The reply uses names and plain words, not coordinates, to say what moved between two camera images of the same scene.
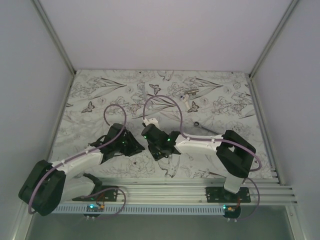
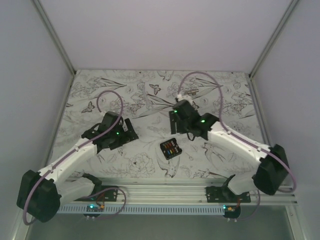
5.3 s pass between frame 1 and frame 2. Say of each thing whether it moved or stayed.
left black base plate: stayed
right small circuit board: stayed
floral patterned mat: stayed
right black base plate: stayed
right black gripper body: moved
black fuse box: moved
